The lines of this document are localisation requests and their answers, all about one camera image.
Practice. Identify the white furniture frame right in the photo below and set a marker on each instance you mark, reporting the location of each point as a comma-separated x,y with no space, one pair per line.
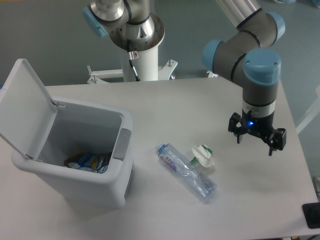
310,113

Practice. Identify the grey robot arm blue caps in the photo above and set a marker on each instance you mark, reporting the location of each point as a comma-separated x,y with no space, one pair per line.
246,59

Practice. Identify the black device at edge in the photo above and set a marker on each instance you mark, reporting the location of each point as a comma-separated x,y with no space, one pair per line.
311,213

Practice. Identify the grey trash can lid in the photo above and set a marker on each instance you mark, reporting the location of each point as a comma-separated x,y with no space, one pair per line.
27,110

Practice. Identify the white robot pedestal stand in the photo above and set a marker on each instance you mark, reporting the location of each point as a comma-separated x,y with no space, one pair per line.
138,49

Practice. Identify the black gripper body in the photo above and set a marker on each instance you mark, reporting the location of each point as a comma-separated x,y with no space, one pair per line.
257,126

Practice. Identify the white paper carton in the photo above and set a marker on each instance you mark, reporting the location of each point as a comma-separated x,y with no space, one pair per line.
203,155

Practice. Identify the colourful snack wrappers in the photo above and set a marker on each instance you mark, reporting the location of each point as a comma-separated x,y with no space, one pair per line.
89,162

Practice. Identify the clear crushed plastic bottle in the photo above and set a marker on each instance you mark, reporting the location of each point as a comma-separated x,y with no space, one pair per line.
193,177

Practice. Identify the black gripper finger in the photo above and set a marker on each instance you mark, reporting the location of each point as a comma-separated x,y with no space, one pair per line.
236,127
276,140

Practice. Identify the grey plastic trash can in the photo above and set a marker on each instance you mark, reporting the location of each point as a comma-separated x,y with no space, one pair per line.
83,126

